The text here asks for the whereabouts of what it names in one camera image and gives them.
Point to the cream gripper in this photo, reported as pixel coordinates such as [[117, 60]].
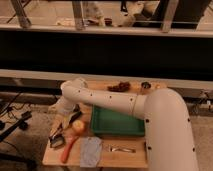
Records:
[[65, 120]]

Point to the black handled brush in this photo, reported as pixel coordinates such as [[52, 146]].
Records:
[[56, 138]]

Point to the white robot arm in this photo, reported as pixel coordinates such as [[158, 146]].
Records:
[[168, 130]]

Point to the apple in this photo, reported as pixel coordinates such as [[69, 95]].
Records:
[[78, 127]]

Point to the orange carrot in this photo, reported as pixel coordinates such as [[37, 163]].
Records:
[[67, 148]]

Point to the grey folded cloth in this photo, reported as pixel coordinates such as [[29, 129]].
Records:
[[90, 152]]

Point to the green plastic tray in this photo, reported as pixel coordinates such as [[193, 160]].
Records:
[[107, 122]]

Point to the silver fork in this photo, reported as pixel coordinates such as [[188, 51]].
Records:
[[120, 149]]

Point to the bunch of dark grapes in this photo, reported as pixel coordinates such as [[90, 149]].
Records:
[[121, 87]]

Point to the small metal cup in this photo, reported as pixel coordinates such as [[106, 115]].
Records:
[[145, 85]]

